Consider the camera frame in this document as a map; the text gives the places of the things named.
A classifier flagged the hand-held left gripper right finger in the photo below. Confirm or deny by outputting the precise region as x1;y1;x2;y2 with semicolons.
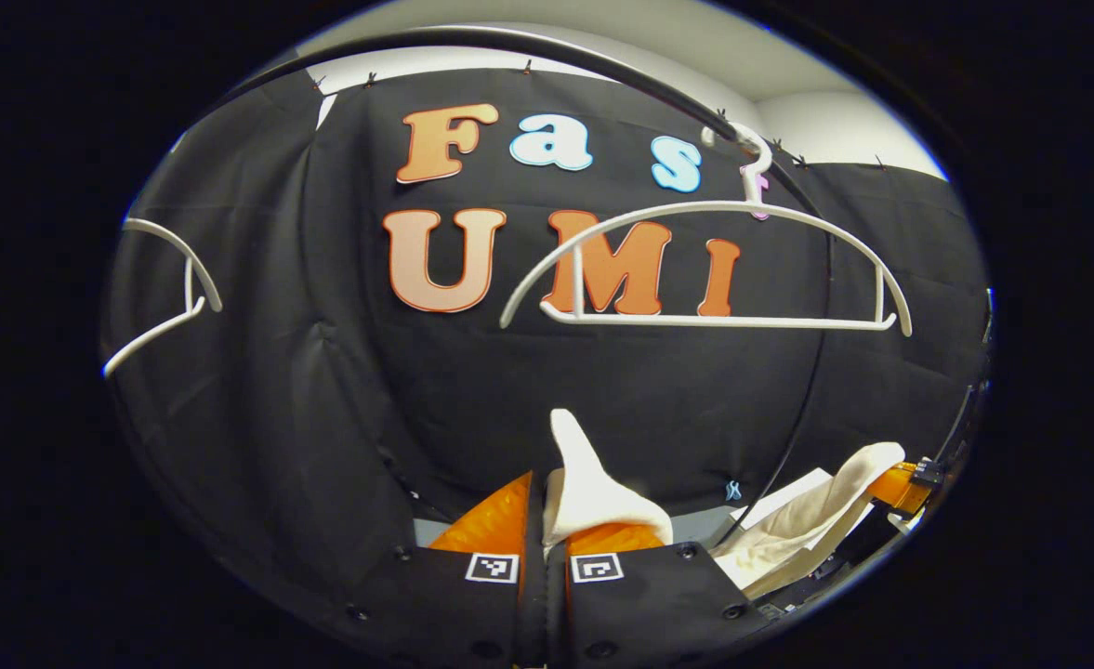
547;520;780;669

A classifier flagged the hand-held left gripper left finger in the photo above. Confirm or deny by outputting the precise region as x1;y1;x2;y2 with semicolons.
337;471;547;669

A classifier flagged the cream jacket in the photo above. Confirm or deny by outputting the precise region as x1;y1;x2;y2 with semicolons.
544;409;907;600

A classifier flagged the white plastic hanger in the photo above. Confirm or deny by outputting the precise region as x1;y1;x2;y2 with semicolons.
102;216;224;379
498;121;915;337

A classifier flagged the black backdrop cloth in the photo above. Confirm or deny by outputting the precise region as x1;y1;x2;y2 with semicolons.
100;65;992;596

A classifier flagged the black clothes rail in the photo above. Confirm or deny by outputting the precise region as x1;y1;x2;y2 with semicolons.
175;26;836;549

